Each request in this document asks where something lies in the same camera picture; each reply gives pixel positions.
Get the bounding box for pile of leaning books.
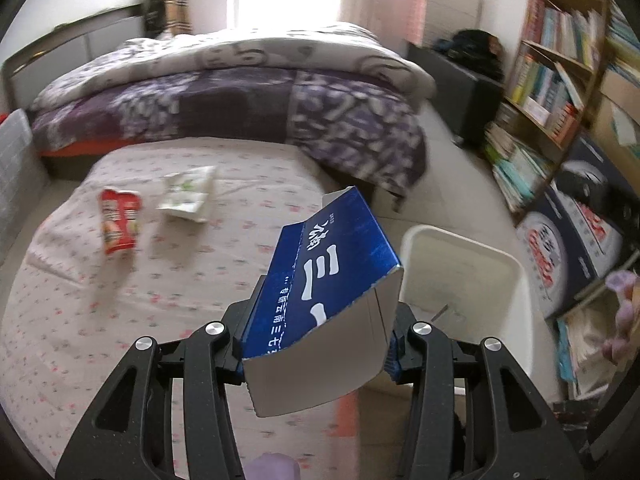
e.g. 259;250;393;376
485;120;556;211

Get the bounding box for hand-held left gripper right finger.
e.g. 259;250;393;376
382;302;586;480

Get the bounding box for black bag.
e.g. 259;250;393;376
435;29;503;78

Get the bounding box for grey ribbed storage box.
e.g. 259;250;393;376
0;108;38;251

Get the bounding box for person's left hand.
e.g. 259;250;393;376
247;454;301;480

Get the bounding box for black cabinet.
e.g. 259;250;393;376
407;42;503;148

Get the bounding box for orange-red sheet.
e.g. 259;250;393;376
40;137;131;168

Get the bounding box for purple and grey patterned quilt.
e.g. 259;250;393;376
30;22;438;200

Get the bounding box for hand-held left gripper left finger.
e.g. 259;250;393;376
55;272;268;480

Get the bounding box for blue open-ended carton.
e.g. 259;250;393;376
241;186;405;418

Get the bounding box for wooden bookshelf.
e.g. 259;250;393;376
482;0;613;216

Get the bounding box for dark metal bed frame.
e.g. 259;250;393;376
0;2;151;111

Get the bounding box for dark blue printed carton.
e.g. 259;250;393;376
515;132;638;318

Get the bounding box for white plastic bin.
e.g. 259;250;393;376
397;225;536;401

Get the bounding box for person's right hand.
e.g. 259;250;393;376
602;269;640;361

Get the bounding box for white and green packet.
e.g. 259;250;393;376
156;166;218;224

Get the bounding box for large brown cardboard box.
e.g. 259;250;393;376
582;67;640;161

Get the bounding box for row of upright books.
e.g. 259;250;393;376
525;0;601;68
505;55;583;143

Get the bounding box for red snack packet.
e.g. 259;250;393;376
97;187;142;257

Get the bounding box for pink and white box stack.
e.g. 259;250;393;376
407;0;483;48

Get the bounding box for stack of papers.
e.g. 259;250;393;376
555;305;621;396

